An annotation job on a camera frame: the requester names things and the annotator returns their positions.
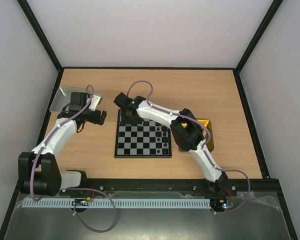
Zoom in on black magnetic chess board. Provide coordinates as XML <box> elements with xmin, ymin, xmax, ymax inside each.
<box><xmin>114</xmin><ymin>110</ymin><xmax>172</xmax><ymax>159</ymax></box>

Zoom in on gold metal tin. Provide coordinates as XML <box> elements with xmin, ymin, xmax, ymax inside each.
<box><xmin>178</xmin><ymin>118</ymin><xmax>215</xmax><ymax>153</ymax></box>

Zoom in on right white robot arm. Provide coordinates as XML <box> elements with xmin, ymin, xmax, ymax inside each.
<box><xmin>113</xmin><ymin>92</ymin><xmax>228</xmax><ymax>196</ymax></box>

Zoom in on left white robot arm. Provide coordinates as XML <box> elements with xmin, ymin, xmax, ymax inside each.
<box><xmin>18</xmin><ymin>91</ymin><xmax>107</xmax><ymax>202</ymax></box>

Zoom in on silver metal tray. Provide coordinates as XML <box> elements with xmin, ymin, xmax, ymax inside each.
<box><xmin>49</xmin><ymin>86</ymin><xmax>86</xmax><ymax>113</ymax></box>

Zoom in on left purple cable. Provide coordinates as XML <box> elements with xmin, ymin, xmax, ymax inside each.
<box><xmin>29</xmin><ymin>84</ymin><xmax>118</xmax><ymax>233</ymax></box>

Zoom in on purple cable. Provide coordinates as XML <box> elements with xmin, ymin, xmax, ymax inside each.
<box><xmin>126</xmin><ymin>80</ymin><xmax>251</xmax><ymax>216</ymax></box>
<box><xmin>29</xmin><ymin>84</ymin><xmax>118</xmax><ymax>233</ymax></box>

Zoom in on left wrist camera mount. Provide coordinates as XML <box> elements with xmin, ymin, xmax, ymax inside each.
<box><xmin>88</xmin><ymin>94</ymin><xmax>103</xmax><ymax>112</ymax></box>

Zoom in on black frame enclosure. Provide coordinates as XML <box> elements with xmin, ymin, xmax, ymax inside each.
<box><xmin>0</xmin><ymin>0</ymin><xmax>298</xmax><ymax>240</ymax></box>

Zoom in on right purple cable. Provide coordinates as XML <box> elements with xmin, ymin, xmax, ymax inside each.
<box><xmin>126</xmin><ymin>80</ymin><xmax>251</xmax><ymax>216</ymax></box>

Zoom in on white slotted cable duct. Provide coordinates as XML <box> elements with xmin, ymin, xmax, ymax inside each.
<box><xmin>22</xmin><ymin>198</ymin><xmax>211</xmax><ymax>209</ymax></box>

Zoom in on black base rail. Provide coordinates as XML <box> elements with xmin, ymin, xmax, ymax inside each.
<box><xmin>59</xmin><ymin>178</ymin><xmax>283</xmax><ymax>198</ymax></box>

